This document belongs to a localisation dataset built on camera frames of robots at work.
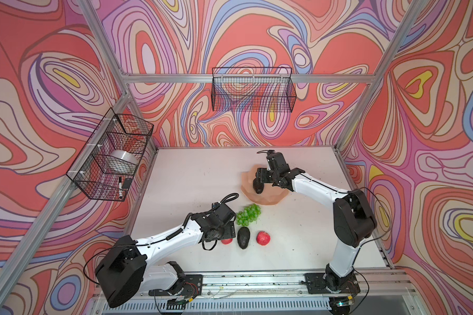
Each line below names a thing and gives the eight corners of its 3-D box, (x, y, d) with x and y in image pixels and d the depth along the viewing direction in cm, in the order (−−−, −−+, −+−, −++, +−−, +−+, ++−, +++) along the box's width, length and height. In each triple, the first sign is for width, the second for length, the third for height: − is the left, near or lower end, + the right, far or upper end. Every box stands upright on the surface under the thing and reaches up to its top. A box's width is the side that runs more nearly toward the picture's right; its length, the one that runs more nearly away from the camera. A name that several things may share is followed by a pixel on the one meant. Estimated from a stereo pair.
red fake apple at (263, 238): (256, 245, 84) (257, 242, 81) (256, 233, 87) (256, 230, 84) (269, 245, 84) (270, 242, 81) (268, 233, 87) (269, 230, 84)
